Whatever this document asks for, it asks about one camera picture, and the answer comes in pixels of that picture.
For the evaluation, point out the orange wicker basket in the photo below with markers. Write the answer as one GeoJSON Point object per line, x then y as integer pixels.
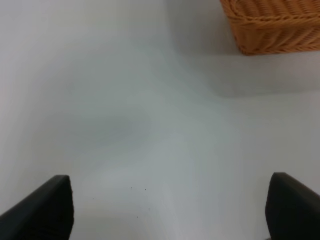
{"type": "Point", "coordinates": [263, 27]}

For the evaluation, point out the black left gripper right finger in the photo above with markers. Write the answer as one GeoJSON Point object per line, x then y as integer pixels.
{"type": "Point", "coordinates": [292, 209]}

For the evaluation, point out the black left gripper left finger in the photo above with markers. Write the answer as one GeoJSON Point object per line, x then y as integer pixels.
{"type": "Point", "coordinates": [46, 214]}

